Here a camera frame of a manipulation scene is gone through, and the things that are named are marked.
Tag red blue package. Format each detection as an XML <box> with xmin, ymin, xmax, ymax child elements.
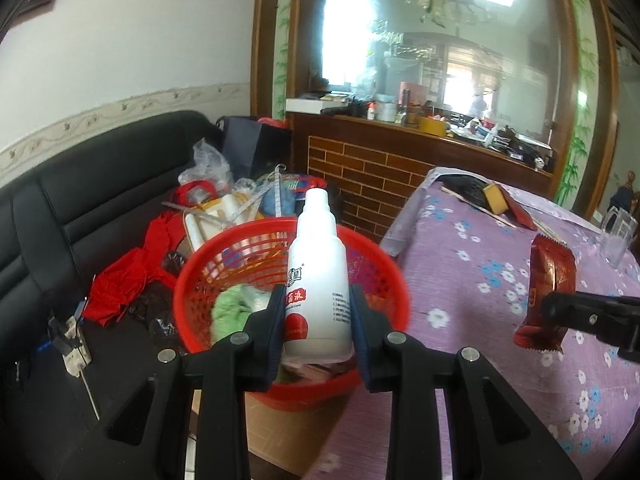
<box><xmin>285</xmin><ymin>172</ymin><xmax>326</xmax><ymax>201</ymax></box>

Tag white yellow plastic bag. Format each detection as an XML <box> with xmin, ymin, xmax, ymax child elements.
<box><xmin>185</xmin><ymin>192</ymin><xmax>251</xmax><ymax>251</ymax></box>

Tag red round object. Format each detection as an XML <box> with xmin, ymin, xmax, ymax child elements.
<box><xmin>177</xmin><ymin>180</ymin><xmax>221</xmax><ymax>208</ymax></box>

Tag clear plastic bag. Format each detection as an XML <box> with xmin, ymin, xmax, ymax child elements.
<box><xmin>179</xmin><ymin>137</ymin><xmax>236</xmax><ymax>196</ymax></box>

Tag red foil packet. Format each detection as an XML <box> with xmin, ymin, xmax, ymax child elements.
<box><xmin>502</xmin><ymin>191</ymin><xmax>538</xmax><ymax>232</ymax></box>

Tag red snack packet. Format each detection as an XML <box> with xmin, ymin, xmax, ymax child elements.
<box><xmin>514</xmin><ymin>247</ymin><xmax>577</xmax><ymax>355</ymax></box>

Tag wooden counter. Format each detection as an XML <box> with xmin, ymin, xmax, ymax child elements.
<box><xmin>285</xmin><ymin>97</ymin><xmax>556</xmax><ymax>241</ymax></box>

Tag bamboo wall decal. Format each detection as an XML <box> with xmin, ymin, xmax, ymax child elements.
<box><xmin>271</xmin><ymin>0</ymin><xmax>297</xmax><ymax>116</ymax></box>

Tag red plastic basket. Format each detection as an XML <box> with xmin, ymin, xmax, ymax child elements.
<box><xmin>172</xmin><ymin>217</ymin><xmax>412</xmax><ymax>413</ymax></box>

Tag wood framed glass partition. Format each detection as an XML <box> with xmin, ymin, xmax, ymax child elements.
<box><xmin>250</xmin><ymin>0</ymin><xmax>621</xmax><ymax>211</ymax></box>

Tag yellow tape roll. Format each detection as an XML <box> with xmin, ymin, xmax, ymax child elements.
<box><xmin>481</xmin><ymin>183</ymin><xmax>508</xmax><ymax>214</ymax></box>

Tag cardboard box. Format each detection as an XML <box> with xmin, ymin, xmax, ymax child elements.
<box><xmin>192</xmin><ymin>385</ymin><xmax>361</xmax><ymax>466</ymax></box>

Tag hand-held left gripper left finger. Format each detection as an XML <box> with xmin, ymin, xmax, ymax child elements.
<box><xmin>75</xmin><ymin>284</ymin><xmax>287</xmax><ymax>480</ymax></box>

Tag red cloth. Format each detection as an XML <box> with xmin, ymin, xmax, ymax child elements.
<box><xmin>82</xmin><ymin>212</ymin><xmax>188</xmax><ymax>328</ymax></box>

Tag paper wrapped chopsticks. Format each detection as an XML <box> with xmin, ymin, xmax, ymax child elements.
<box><xmin>531</xmin><ymin>217</ymin><xmax>573</xmax><ymax>247</ymax></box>

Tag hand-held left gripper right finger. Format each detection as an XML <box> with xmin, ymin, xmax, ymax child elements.
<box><xmin>347</xmin><ymin>284</ymin><xmax>581</xmax><ymax>480</ymax></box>

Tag white power strip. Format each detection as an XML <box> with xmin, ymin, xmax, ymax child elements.
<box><xmin>47</xmin><ymin>300</ymin><xmax>101</xmax><ymax>423</ymax></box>

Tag clear glass cup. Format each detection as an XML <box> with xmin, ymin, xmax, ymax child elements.
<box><xmin>599</xmin><ymin>204</ymin><xmax>637</xmax><ymax>268</ymax></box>

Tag clutter of counter items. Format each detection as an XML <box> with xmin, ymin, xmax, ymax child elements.
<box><xmin>300</xmin><ymin>82</ymin><xmax>556</xmax><ymax>173</ymax></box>

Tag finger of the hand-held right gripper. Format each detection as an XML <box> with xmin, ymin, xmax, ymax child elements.
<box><xmin>537</xmin><ymin>290</ymin><xmax>640</xmax><ymax>361</ymax></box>

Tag black leather sofa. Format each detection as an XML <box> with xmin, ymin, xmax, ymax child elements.
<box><xmin>0</xmin><ymin>110</ymin><xmax>236</xmax><ymax>480</ymax></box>

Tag green cloth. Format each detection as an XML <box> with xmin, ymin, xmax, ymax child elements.
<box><xmin>210</xmin><ymin>284</ymin><xmax>271</xmax><ymax>346</ymax></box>

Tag wooden chopstick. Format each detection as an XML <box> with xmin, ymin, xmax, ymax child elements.
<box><xmin>440</xmin><ymin>186</ymin><xmax>523</xmax><ymax>227</ymax></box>

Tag dark paper bag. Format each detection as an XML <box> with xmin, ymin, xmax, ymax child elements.
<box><xmin>216</xmin><ymin>116</ymin><xmax>293</xmax><ymax>186</ymax></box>

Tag floral purple tablecloth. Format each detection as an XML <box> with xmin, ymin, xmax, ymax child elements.
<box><xmin>310</xmin><ymin>166</ymin><xmax>640</xmax><ymax>480</ymax></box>

